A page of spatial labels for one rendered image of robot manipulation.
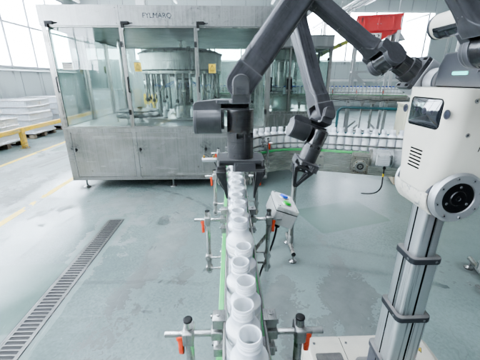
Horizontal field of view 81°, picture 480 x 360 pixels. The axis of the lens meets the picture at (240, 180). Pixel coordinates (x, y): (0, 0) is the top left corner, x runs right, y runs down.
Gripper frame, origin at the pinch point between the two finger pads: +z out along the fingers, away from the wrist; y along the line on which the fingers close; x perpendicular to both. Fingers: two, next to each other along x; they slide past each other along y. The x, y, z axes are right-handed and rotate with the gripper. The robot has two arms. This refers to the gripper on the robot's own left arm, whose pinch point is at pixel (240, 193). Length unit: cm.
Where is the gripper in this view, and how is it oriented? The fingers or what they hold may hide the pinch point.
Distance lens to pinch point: 66.4
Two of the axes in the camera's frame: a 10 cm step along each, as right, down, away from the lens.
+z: 0.0, 9.4, 3.4
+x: -0.3, -3.4, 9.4
